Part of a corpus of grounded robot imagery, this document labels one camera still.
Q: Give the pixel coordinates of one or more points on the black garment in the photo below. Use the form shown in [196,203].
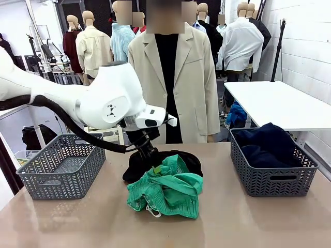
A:
[192,162]

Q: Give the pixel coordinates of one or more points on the person in beige coat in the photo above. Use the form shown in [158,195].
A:
[191,85]

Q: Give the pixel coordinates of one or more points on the navy blue garment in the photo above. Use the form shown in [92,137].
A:
[269,144]

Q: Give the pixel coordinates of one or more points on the person in dark clothes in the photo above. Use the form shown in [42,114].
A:
[5,42]

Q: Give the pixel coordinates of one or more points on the mannequin in black coat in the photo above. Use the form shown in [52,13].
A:
[213,41]

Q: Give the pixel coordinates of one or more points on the blue cloth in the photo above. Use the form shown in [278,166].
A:
[236,113]

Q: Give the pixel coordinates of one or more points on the mannequin in cream jacket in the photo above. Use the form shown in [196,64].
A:
[93,51]

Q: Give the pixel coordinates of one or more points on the mannequin in red hoodie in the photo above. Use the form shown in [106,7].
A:
[136,29]

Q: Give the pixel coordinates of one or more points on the black tripod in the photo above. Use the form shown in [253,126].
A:
[31,38]

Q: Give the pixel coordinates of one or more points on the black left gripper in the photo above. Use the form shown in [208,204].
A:
[143,138]

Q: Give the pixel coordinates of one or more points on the mannequin in white shirt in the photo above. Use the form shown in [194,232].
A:
[240,46]

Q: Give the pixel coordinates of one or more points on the mannequin in maroon dress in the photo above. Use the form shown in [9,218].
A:
[71,49]

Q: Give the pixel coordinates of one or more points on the mannequin in black jacket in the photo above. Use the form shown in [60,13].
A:
[265,33]

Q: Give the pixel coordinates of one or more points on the green garment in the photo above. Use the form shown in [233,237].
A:
[170,191]

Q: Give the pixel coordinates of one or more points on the black light stand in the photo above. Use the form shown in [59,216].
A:
[278,51]

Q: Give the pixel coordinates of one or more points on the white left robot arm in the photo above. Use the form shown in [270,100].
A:
[103,98]

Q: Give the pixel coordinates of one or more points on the white table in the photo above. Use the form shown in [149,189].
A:
[13,109]
[279,103]

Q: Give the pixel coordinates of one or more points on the grey woven plastic basket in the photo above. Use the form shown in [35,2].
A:
[271,186]
[64,186]

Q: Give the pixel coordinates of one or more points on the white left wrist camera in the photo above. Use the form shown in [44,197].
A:
[170,121]

